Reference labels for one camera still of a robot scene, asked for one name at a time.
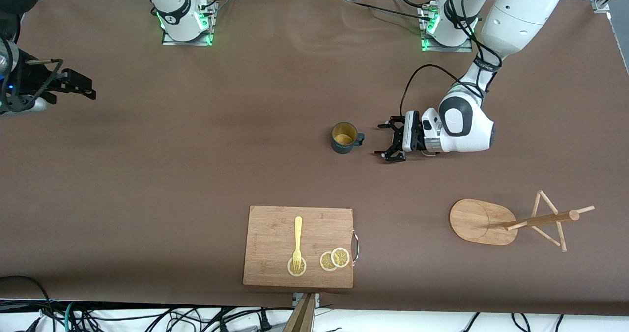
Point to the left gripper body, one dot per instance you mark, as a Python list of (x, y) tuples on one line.
[(409, 136)]

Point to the teal cup with yellow inside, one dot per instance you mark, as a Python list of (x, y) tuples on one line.
[(344, 138)]

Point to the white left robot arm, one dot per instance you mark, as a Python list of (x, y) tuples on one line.
[(521, 13)]

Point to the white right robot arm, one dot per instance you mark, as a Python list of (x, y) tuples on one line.
[(172, 3)]

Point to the wooden cup rack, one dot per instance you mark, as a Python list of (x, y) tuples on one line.
[(476, 221)]

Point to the brown table cover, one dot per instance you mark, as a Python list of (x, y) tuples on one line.
[(147, 175)]

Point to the lemon slice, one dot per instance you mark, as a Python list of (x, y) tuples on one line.
[(340, 257), (325, 263), (297, 272)]

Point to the yellow plastic fork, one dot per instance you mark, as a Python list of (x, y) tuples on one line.
[(298, 234)]

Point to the bamboo cutting board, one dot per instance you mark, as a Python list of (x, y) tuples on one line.
[(275, 238)]

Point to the wooden beam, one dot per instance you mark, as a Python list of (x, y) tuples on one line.
[(302, 317)]

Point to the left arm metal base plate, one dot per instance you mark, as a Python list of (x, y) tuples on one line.
[(457, 48)]

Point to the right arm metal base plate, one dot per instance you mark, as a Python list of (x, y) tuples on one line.
[(196, 41)]

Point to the metal bracket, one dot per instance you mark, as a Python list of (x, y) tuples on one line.
[(297, 298)]

